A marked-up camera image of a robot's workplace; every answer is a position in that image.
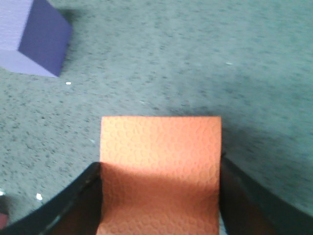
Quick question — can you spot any orange foam cube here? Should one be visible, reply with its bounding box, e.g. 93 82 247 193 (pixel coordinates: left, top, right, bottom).
97 116 222 235

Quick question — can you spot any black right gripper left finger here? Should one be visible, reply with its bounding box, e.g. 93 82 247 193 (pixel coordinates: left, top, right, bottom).
0 162 102 235

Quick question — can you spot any purple foam cube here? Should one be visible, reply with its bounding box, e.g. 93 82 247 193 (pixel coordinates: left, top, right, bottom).
0 0 72 77

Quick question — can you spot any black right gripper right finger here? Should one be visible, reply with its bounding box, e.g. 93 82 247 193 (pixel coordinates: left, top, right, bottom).
221 156 313 235

